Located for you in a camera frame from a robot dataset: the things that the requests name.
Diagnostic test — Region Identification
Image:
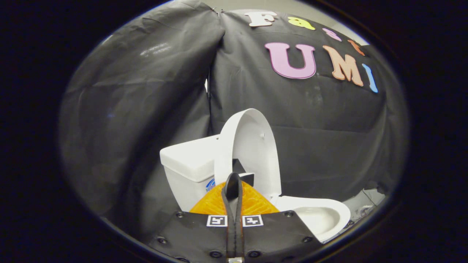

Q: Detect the black round lid handle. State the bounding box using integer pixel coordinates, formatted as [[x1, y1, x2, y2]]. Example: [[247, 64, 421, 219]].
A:
[[231, 158, 255, 187]]

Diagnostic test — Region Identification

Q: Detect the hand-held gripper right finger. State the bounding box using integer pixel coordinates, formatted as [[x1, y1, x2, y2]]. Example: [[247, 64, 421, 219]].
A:
[[234, 172, 324, 262]]

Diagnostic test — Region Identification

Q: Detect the black backdrop cloth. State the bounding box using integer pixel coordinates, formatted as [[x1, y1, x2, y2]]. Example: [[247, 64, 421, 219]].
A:
[[58, 0, 408, 241]]

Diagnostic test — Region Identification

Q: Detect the white toilet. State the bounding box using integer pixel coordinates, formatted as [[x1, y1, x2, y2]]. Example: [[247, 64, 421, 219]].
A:
[[160, 134, 351, 242]]

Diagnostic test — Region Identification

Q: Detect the white toilet lid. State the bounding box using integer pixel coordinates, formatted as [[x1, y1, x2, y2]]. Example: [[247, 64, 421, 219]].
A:
[[214, 108, 282, 199]]

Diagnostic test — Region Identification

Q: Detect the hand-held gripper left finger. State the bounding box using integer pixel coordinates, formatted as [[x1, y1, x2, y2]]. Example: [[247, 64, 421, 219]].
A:
[[148, 172, 236, 262]]

